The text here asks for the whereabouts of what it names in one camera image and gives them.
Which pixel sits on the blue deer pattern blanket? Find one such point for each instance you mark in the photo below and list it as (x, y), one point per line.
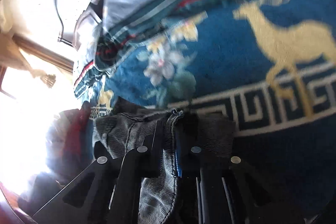
(269, 65)

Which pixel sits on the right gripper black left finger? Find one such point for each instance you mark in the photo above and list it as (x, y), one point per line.
(108, 190)

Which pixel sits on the grey washed denim pants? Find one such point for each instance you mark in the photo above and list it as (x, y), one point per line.
(122, 132)

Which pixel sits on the beige window curtain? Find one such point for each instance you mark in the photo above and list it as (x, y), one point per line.
(14, 52)

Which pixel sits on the red cloth item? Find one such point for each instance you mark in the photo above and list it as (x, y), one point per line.
(65, 142)

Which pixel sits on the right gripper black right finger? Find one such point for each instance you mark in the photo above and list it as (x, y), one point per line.
(229, 189)

